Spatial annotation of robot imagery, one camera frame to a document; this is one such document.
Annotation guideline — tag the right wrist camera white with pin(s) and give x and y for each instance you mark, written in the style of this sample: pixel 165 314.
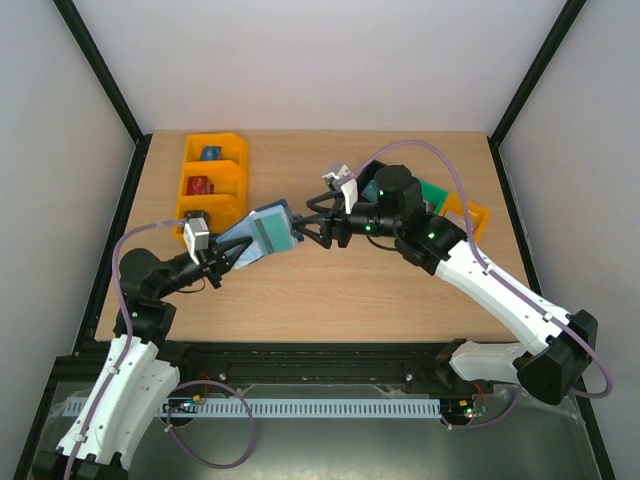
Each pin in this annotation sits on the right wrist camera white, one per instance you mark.
pixel 339 178

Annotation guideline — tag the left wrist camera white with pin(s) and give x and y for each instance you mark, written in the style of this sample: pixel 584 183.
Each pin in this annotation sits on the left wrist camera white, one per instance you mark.
pixel 196 237

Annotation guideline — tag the yellow bin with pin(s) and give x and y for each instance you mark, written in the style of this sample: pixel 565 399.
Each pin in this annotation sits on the yellow bin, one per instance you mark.
pixel 231 147
pixel 222 210
pixel 225 177
pixel 453 210

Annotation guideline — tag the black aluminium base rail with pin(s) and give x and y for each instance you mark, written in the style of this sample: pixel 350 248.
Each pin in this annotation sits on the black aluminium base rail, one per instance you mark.
pixel 440 369

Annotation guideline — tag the blue card in yellow bin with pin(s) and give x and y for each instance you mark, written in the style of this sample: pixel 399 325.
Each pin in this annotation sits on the blue card in yellow bin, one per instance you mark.
pixel 210 153

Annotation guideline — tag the blue leather card holder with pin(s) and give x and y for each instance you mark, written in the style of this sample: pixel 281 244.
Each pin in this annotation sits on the blue leather card holder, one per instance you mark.
pixel 242 228

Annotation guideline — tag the slotted grey cable duct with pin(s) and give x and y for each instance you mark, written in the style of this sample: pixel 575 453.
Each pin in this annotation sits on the slotted grey cable duct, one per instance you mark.
pixel 385 408

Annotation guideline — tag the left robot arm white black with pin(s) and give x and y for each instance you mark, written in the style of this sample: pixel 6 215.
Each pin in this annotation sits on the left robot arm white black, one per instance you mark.
pixel 137 375

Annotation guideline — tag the left black frame post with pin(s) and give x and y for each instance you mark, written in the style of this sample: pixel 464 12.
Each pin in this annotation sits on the left black frame post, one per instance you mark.
pixel 93 56

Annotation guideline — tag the right black frame post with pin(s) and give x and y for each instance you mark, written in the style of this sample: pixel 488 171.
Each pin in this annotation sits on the right black frame post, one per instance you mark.
pixel 545 54

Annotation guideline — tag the yellow bin right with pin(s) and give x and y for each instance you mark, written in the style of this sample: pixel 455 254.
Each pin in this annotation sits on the yellow bin right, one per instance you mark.
pixel 453 210

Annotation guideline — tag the dark card in yellow bin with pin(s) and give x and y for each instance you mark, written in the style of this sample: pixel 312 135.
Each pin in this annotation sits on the dark card in yellow bin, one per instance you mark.
pixel 191 214

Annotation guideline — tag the yellow bin middle left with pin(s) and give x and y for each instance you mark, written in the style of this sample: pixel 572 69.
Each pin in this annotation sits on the yellow bin middle left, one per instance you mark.
pixel 225 177

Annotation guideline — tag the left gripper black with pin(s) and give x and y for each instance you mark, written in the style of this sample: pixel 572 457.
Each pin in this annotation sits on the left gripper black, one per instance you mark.
pixel 216 257

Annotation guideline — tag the black frame post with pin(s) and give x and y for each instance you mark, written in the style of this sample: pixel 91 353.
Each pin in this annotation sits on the black frame post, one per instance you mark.
pixel 545 54
pixel 93 56

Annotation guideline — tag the black bin right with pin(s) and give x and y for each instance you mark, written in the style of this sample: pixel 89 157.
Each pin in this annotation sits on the black bin right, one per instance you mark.
pixel 367 175

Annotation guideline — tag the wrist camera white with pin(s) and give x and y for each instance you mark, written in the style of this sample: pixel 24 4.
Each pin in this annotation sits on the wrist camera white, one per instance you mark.
pixel 196 237
pixel 339 178

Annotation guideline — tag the red card in yellow bin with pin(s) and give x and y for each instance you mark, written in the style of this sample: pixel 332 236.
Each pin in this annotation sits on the red card in yellow bin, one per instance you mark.
pixel 199 185

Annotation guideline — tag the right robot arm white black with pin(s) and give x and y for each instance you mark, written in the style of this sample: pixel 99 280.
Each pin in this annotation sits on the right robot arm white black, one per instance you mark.
pixel 442 249

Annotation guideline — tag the yellow bin far left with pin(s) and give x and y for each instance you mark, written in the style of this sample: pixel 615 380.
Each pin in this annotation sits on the yellow bin far left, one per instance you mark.
pixel 231 147

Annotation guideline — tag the teal credit card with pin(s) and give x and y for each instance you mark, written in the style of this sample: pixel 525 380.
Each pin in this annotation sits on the teal credit card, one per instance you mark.
pixel 370 192

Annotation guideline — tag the green bin right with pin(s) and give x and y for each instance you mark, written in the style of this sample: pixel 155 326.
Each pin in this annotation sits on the green bin right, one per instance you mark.
pixel 433 196

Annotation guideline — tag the yellow bin near left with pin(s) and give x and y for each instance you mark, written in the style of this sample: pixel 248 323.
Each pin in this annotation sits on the yellow bin near left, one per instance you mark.
pixel 222 210

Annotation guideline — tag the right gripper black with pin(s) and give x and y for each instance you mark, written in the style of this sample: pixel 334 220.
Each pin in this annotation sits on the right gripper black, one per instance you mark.
pixel 338 224

